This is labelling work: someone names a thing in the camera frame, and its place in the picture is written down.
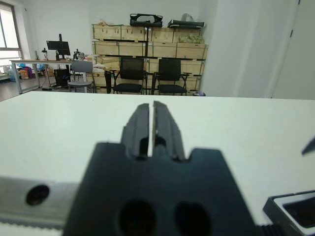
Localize yellow-green packing bag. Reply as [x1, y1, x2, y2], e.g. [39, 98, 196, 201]
[177, 34, 205, 45]

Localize black carry case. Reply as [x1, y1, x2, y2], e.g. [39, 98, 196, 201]
[129, 13, 163, 28]

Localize black mesh office chair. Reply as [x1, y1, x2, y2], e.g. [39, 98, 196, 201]
[151, 58, 192, 96]
[104, 57, 149, 95]

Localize dark desktop device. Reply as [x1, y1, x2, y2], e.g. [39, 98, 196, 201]
[73, 48, 86, 61]

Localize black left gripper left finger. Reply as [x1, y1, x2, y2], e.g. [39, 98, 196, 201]
[120, 103, 150, 158]

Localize black stand pole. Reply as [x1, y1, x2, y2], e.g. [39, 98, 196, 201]
[144, 26, 151, 59]

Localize window with grey frame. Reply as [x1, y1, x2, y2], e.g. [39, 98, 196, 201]
[0, 3, 24, 67]

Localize colourful bags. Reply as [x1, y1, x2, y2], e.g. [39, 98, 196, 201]
[18, 62, 34, 79]

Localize white door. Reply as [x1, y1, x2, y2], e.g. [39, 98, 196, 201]
[272, 0, 315, 100]

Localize black computer tower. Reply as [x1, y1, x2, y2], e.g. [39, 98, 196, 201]
[53, 68, 72, 87]

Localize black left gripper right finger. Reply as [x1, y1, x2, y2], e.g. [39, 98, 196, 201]
[153, 100, 186, 160]

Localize clear water jug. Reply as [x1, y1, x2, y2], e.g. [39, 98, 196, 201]
[8, 67, 18, 83]

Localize grey plastic chair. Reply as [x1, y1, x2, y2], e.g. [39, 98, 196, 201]
[67, 60, 97, 93]

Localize black glossy box lid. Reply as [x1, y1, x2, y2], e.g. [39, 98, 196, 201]
[262, 191, 315, 231]

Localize wooden desk white legs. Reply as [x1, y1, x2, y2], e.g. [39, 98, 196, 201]
[9, 59, 74, 94]

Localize white bag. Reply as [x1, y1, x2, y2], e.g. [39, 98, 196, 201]
[93, 62, 110, 72]

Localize black flat tray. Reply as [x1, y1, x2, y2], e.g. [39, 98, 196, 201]
[167, 19, 205, 29]

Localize black computer monitor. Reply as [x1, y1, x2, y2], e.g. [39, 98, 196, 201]
[46, 33, 71, 60]

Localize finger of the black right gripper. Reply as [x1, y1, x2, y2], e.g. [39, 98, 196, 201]
[301, 136, 315, 156]

